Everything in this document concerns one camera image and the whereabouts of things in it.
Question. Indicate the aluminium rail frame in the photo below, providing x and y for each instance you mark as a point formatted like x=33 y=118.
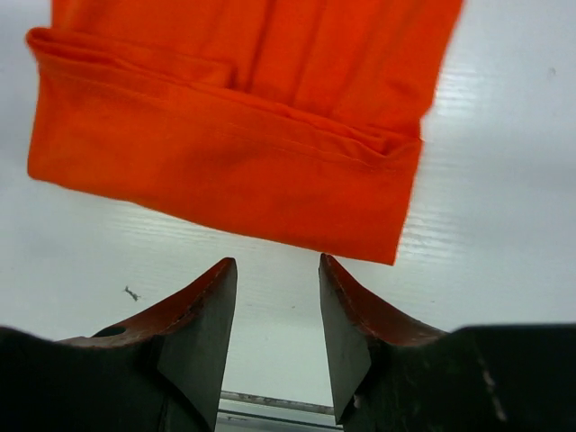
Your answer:
x=247 y=412

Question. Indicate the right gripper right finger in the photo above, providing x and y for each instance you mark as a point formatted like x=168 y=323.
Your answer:
x=360 y=331

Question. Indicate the orange t shirt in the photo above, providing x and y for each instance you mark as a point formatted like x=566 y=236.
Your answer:
x=293 y=121

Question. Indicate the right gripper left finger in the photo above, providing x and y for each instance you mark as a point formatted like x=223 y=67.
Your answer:
x=178 y=347

